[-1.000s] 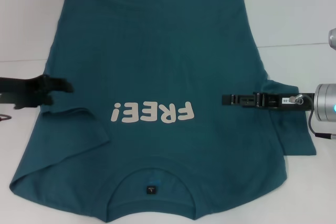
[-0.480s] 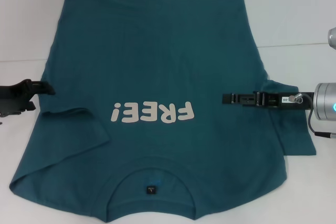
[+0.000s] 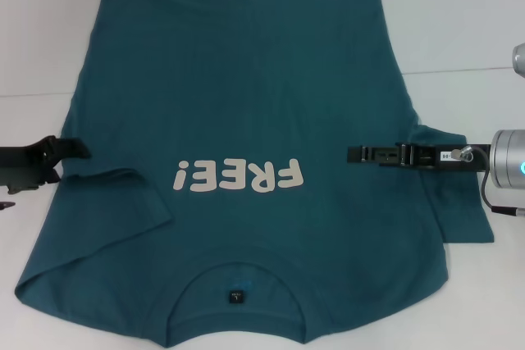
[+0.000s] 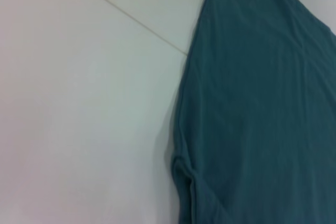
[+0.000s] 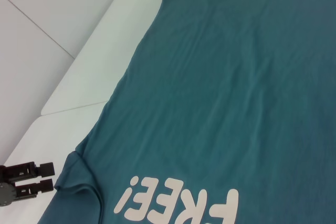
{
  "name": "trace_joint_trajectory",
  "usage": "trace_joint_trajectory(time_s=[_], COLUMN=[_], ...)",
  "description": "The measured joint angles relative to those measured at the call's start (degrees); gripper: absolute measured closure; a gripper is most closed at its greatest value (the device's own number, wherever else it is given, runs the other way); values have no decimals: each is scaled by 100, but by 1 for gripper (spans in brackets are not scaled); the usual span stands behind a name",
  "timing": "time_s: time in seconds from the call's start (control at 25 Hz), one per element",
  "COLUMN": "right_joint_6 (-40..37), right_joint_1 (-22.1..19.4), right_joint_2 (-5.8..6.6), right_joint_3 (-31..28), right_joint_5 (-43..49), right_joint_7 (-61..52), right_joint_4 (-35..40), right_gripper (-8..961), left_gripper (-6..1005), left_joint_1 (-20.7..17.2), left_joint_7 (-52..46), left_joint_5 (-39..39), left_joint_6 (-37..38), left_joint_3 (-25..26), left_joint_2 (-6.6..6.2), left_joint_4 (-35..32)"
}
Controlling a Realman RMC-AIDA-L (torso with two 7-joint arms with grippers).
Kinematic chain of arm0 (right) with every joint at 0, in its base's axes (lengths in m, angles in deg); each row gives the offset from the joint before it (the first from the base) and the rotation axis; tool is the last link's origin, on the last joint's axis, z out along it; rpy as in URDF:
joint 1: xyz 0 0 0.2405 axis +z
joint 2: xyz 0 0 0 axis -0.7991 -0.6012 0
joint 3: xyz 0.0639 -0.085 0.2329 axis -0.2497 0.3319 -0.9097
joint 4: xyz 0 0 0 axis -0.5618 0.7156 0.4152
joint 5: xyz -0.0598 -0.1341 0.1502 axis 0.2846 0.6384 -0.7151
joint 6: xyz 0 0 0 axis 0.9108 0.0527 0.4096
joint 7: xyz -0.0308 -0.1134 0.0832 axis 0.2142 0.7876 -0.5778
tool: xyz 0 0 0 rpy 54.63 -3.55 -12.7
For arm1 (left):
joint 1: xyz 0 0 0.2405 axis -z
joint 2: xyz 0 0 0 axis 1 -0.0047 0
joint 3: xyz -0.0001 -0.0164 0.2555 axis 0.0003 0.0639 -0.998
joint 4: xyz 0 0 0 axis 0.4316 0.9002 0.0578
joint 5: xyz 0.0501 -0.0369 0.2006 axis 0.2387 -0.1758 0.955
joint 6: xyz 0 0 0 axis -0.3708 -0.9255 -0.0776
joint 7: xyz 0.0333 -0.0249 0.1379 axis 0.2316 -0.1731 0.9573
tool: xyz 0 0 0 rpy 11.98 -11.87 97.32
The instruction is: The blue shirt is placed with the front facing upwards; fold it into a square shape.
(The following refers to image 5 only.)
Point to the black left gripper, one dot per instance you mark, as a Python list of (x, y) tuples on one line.
[(6, 193)]

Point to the teal FREE! print t-shirt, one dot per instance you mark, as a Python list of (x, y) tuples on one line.
[(210, 77)]

